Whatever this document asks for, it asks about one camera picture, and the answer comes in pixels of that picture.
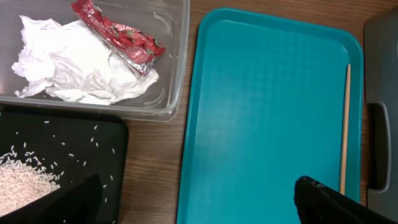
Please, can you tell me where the right wooden chopstick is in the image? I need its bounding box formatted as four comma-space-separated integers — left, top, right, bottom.
339, 64, 351, 195

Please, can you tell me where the grey dishwasher rack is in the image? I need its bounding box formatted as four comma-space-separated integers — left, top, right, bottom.
364, 7, 397, 221

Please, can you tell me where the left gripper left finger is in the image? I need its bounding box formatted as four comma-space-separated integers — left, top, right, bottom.
1, 174, 103, 224

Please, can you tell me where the clear plastic bin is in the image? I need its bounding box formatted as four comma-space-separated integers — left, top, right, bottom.
1, 0, 190, 121

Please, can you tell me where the teal serving tray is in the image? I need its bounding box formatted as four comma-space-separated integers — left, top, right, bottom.
177, 8, 364, 223

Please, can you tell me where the red snack wrapper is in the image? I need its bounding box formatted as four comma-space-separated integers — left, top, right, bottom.
71, 0, 165, 75

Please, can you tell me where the black plastic tray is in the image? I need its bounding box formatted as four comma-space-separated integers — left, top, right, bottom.
1, 105, 129, 223

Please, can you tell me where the pile of rice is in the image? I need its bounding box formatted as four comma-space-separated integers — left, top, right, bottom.
0, 119, 118, 224

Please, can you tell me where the white napkin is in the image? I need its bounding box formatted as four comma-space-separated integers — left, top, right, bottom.
11, 16, 159, 105

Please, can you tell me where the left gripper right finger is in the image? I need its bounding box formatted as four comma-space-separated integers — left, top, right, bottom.
294, 176, 397, 224

